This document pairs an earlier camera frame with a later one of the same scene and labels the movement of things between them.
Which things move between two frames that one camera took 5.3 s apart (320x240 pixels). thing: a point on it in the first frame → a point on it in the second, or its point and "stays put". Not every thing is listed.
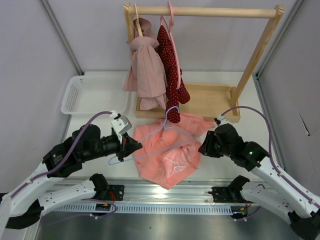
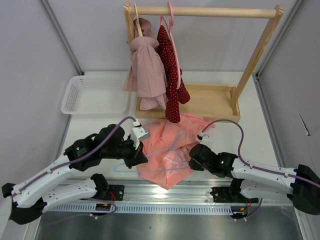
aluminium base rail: x=195 y=190 stays put
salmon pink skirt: x=170 y=151 stays put
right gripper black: x=206 y=147 → x=193 y=165
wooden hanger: x=138 y=21 stays put
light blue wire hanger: x=154 y=133 → x=157 y=152
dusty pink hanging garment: x=146 y=74 stays put
